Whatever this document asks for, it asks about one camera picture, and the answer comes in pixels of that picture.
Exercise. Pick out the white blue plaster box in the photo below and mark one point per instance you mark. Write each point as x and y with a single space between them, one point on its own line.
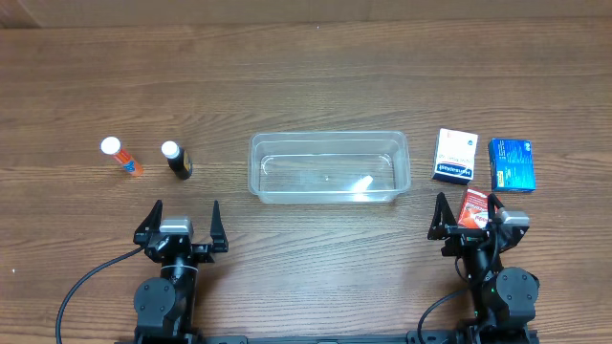
454 157

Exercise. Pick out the orange tablet tube white cap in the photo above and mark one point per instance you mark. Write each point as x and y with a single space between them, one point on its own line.
112 146

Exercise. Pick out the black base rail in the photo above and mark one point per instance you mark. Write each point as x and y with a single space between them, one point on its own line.
411 337

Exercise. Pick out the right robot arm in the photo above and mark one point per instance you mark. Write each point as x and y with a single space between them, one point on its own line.
504 298

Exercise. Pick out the blue cardboard box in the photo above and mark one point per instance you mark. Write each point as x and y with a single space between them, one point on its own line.
512 167

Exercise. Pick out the clear plastic container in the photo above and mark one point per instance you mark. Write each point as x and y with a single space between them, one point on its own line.
329 167

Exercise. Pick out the red orange small box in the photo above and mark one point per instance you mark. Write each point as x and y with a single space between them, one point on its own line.
474 210

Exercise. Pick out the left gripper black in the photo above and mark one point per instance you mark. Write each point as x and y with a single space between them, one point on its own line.
217 231

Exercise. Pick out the dark bottle white cap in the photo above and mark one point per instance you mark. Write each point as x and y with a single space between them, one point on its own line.
178 159

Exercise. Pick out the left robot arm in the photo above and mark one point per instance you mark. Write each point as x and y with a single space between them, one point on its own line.
164 304

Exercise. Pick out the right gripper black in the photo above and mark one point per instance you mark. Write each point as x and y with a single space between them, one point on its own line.
439 229

